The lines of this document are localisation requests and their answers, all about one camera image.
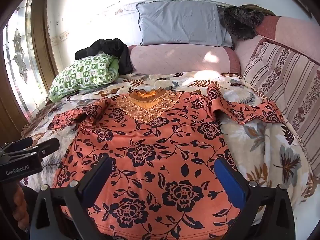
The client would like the pink quilted bolster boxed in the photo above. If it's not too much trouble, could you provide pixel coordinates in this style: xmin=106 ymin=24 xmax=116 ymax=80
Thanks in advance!
xmin=128 ymin=44 xmax=241 ymax=76

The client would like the green checked pillow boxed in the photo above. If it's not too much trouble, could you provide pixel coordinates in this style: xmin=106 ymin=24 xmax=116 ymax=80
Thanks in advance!
xmin=48 ymin=51 xmax=120 ymax=102

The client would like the cream leaf print blanket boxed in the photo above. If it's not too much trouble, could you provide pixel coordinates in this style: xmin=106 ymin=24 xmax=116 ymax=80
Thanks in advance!
xmin=21 ymin=71 xmax=317 ymax=240

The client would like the dark furry garment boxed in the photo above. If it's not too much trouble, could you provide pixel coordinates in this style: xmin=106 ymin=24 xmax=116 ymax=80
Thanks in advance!
xmin=223 ymin=5 xmax=265 ymax=40

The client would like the grey pillow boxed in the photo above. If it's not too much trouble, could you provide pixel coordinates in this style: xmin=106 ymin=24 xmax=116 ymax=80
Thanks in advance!
xmin=136 ymin=1 xmax=234 ymax=48

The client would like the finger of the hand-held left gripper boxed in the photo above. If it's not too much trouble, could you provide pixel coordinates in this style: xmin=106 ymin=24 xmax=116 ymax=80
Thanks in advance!
xmin=0 ymin=137 xmax=33 ymax=153
xmin=24 ymin=138 xmax=60 ymax=161

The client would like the olive brown cloth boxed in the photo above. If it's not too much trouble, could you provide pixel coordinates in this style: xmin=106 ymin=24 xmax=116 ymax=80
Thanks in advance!
xmin=240 ymin=4 xmax=275 ymax=17

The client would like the wooden door frame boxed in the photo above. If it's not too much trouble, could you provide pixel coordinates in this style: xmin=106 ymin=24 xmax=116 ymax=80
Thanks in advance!
xmin=29 ymin=0 xmax=57 ymax=93

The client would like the orange black floral shirt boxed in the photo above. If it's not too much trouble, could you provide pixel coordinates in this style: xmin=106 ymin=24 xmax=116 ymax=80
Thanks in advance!
xmin=47 ymin=84 xmax=284 ymax=240

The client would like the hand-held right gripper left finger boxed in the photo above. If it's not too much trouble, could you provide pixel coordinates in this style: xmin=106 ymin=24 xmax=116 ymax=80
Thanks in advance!
xmin=29 ymin=152 xmax=118 ymax=240

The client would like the stained glass door panel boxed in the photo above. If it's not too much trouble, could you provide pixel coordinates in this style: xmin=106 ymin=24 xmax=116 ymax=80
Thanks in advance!
xmin=3 ymin=0 xmax=48 ymax=122

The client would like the striped floral cushion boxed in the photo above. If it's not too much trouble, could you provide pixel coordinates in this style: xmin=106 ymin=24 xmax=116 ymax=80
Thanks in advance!
xmin=242 ymin=41 xmax=320 ymax=173

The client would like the person's left hand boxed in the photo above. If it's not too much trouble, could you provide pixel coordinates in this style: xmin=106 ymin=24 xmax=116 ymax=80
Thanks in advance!
xmin=12 ymin=184 xmax=29 ymax=232

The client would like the black garment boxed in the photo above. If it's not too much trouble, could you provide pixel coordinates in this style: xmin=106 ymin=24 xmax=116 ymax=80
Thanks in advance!
xmin=75 ymin=38 xmax=134 ymax=75

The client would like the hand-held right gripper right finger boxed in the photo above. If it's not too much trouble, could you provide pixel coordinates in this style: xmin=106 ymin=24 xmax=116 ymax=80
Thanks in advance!
xmin=214 ymin=156 xmax=299 ymax=240

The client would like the pink patchwork cushion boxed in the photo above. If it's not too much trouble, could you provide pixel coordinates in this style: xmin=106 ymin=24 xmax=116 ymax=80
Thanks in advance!
xmin=235 ymin=15 xmax=320 ymax=67

